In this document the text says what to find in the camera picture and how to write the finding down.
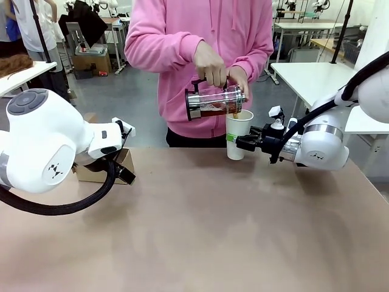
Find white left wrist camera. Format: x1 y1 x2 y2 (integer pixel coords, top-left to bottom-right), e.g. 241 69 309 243
111 117 137 138

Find pink sleeved right forearm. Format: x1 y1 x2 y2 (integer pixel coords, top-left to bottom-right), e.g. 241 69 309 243
124 32 205 74

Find brown hair wig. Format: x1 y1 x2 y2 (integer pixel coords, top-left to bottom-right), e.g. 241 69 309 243
0 55 33 78

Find grey tray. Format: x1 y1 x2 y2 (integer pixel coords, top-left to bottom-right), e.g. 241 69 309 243
75 43 109 57

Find bystander in white shirt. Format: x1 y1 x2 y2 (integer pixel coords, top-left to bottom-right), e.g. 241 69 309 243
12 0 71 103

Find pink sleeved left forearm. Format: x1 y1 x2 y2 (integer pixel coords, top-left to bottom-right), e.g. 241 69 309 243
230 42 274 86

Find brown cardboard floor box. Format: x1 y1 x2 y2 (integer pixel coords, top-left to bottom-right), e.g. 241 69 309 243
72 54 112 74

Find brown cardboard cup carrier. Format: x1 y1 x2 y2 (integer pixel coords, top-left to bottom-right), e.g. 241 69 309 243
72 148 137 186

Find glass french press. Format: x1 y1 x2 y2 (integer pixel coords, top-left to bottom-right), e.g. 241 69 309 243
184 77 247 122

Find wooden top table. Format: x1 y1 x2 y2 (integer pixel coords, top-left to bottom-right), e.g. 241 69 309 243
309 38 346 59

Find long white background table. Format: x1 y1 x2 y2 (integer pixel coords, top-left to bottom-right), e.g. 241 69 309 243
273 19 344 61

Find white side table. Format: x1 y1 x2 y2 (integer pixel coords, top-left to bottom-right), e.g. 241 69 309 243
0 60 58 99

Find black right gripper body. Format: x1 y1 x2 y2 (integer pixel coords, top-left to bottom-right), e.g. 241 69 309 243
258 123 288 165

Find white background desk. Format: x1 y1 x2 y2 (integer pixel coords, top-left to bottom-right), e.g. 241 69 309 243
99 16 132 75

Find black hanging cloth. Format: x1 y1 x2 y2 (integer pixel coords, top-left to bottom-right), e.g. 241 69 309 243
58 0 109 49

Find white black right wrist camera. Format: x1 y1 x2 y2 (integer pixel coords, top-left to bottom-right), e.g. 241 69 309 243
269 105 286 130

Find person's left hand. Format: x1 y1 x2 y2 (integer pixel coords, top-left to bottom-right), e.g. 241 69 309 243
226 65 250 102

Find person's right hand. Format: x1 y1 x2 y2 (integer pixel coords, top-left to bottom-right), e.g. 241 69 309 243
194 41 227 89

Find pink hoodie torso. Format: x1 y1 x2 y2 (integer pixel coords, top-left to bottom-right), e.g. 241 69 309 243
124 0 274 139

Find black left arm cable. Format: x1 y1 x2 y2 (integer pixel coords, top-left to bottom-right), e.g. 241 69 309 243
0 151 122 216

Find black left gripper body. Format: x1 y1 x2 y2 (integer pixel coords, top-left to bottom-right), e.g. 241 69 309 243
75 148 124 172

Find black trousers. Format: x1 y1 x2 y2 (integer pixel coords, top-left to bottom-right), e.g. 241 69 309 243
166 127 228 149

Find bystander in blue shirt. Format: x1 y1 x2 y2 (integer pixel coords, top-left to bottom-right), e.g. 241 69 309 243
0 0 24 57

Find white paper cup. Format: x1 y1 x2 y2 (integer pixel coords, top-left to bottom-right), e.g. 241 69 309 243
225 109 255 161

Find black pole stand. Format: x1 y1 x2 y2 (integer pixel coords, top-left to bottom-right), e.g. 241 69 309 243
330 0 355 64
29 0 57 72

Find grey wire basket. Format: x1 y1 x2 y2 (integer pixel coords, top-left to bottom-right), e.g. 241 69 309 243
342 41 366 65

